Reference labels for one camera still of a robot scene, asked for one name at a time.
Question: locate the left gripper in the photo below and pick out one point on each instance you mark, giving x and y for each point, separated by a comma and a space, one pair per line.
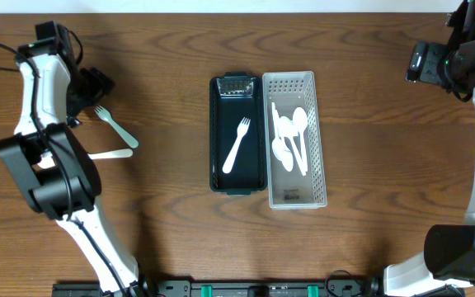
96, 83

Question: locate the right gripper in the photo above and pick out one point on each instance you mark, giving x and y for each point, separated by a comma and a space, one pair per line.
429, 63

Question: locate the white spoon partly hidden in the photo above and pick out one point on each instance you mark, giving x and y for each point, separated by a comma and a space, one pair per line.
290, 133

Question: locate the white plastic fork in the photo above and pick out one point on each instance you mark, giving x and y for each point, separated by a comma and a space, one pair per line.
241, 132

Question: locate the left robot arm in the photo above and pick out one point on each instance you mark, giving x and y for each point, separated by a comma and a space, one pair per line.
52, 170

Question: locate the cream white fork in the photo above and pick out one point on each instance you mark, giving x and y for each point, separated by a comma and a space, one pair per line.
119, 153

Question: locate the short white spoon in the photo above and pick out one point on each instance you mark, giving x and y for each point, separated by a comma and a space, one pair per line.
46, 161

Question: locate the clear plastic basket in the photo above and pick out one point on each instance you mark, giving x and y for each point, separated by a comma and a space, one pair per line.
288, 189

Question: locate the black plastic basket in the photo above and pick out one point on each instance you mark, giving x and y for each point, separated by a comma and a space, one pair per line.
232, 97

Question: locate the mint green handled fork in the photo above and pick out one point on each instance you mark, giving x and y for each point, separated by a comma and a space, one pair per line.
106, 116

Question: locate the black mounting rail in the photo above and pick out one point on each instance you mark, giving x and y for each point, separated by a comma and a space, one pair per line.
337, 285

